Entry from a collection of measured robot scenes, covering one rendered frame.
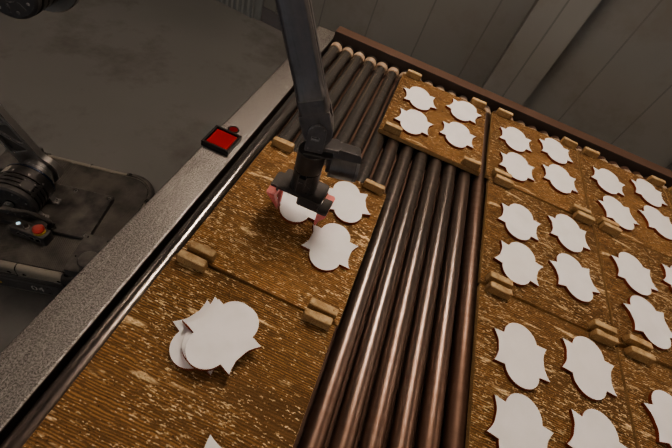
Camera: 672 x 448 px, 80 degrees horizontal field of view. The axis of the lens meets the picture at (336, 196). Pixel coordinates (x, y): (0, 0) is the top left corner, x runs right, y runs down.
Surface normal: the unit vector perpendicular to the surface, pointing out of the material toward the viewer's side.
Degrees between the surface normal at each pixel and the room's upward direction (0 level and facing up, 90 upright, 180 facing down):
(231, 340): 0
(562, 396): 0
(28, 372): 0
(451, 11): 90
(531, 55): 90
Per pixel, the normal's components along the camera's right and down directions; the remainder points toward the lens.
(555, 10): -0.40, 0.59
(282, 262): 0.27, -0.64
